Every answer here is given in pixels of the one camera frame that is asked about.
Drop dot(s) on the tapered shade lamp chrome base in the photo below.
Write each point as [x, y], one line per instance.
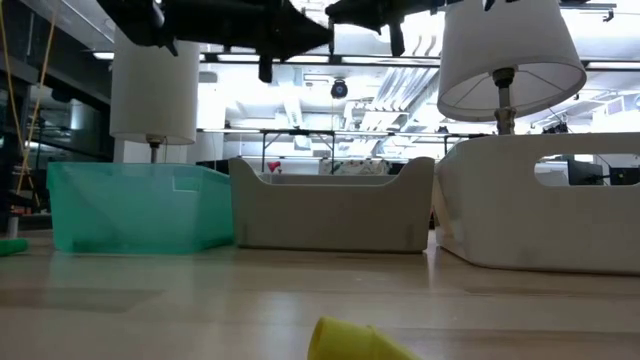
[510, 50]

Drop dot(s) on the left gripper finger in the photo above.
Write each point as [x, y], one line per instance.
[307, 32]

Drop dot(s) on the cylinder shade lamp wooden base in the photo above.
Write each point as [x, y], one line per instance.
[155, 100]

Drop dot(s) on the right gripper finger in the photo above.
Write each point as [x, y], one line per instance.
[360, 15]

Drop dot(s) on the yellow crayon stub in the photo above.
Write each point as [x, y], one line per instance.
[350, 345]

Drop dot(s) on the grey plastic bin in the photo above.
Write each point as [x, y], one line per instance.
[330, 220]

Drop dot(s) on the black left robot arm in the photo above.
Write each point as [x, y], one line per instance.
[140, 20]

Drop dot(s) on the patterned background box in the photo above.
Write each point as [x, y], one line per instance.
[355, 167]

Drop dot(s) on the black background monitor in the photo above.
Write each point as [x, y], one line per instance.
[585, 173]
[625, 176]

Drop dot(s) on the small red object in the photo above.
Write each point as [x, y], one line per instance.
[274, 166]

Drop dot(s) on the green translucent plastic bin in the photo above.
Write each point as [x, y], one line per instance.
[135, 210]

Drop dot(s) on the ceiling light strip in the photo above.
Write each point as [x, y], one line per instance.
[300, 58]
[102, 55]
[615, 65]

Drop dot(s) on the green crayon stub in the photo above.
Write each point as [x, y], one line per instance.
[12, 247]

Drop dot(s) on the black background table frame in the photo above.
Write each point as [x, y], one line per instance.
[300, 132]

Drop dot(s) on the black ceiling camera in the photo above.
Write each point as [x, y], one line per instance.
[339, 89]

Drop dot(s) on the white plastic bin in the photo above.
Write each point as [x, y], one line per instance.
[500, 220]

